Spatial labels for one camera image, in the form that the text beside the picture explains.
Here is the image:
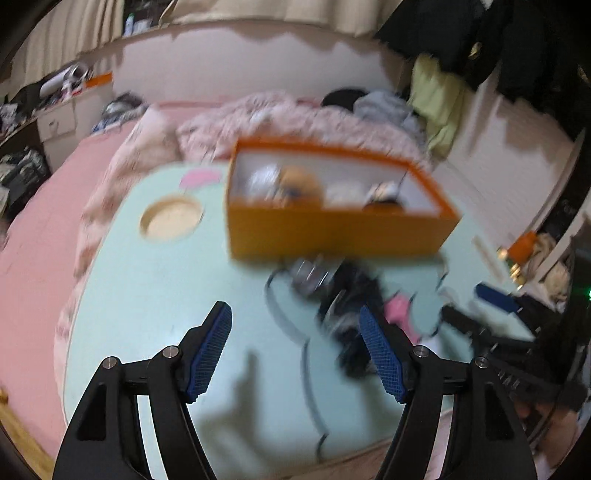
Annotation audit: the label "grey patterned cloth pile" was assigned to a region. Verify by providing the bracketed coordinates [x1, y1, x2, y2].
[95, 95, 148, 132]

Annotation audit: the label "pile of dark clothes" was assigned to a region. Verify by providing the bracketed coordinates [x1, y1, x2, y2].
[0, 148, 51, 217]

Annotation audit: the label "smartphone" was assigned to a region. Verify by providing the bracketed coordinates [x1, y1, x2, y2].
[496, 247, 525, 283]

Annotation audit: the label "pink object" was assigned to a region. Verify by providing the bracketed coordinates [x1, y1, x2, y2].
[385, 293, 415, 339]

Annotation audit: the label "yellow-green hanging garment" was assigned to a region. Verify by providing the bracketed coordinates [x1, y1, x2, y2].
[409, 55, 467, 158]

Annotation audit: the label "orange bag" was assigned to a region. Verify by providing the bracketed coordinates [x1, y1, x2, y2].
[508, 232, 539, 259]

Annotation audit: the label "orange cardboard box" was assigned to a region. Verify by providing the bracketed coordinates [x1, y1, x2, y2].
[225, 137, 462, 266]

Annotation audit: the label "white hair dryer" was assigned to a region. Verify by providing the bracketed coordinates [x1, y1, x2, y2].
[41, 65, 93, 95]

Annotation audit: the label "white mesh ball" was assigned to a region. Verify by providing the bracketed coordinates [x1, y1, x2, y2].
[246, 165, 281, 202]

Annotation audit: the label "black garment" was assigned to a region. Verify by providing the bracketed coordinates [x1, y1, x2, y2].
[321, 90, 370, 109]

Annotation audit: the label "pink bed sheet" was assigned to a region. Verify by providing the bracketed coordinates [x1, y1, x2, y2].
[0, 102, 222, 462]

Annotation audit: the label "dark blue lace-trimmed cloth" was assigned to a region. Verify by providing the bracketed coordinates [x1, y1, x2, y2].
[288, 258, 393, 379]

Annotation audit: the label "black hanging clothes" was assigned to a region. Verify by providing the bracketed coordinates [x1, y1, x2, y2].
[374, 0, 591, 139]

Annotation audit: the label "pink floral blanket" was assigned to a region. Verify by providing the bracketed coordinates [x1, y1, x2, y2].
[53, 92, 462, 480]

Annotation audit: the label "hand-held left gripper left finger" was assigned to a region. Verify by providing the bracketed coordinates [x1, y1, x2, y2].
[53, 301, 233, 480]

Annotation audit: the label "white drawer cabinet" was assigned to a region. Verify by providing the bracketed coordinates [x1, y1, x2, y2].
[37, 102, 77, 141]

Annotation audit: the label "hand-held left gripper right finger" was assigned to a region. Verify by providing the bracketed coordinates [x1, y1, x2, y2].
[359, 305, 539, 480]

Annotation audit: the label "beige cloth bundle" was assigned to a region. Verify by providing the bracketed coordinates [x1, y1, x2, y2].
[526, 233, 571, 289]

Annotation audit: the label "grey-blue garment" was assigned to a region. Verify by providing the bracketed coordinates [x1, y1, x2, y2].
[353, 91, 423, 139]

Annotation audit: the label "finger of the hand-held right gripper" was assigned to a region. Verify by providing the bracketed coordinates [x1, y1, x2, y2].
[441, 307, 536, 347]
[475, 282, 555, 335]

